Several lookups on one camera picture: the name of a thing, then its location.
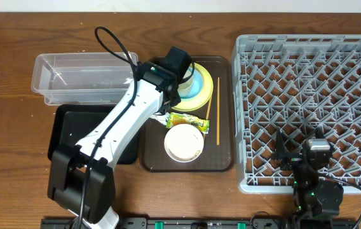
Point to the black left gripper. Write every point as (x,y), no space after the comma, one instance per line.
(177,99)

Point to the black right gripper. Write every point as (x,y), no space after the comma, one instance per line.
(293,160)

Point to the green yellow snack wrapper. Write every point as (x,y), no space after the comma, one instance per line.
(177,119)

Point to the white rice bowl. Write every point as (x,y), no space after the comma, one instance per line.
(184,143)

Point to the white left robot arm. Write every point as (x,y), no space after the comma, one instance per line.
(82,176)

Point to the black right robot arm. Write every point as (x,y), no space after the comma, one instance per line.
(317,201)

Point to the grey dishwasher rack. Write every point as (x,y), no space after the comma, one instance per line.
(294,84)

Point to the black waste tray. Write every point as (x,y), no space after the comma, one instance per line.
(73,122)

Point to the white cup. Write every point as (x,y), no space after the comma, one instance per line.
(185,88)

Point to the light blue bowl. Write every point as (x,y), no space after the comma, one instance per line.
(197,84)

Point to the yellow plate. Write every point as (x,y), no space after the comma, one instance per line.
(204,91)

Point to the left wooden chopstick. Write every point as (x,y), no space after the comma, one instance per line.
(208,113)

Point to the wooden chopstick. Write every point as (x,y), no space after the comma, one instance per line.
(208,113)
(218,113)

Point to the right wooden chopstick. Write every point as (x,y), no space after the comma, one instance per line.
(218,113)

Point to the dark brown tray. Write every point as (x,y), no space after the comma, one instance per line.
(152,155)

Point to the clear plastic bin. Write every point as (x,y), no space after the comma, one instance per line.
(81,78)

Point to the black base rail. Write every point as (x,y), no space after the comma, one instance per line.
(143,223)

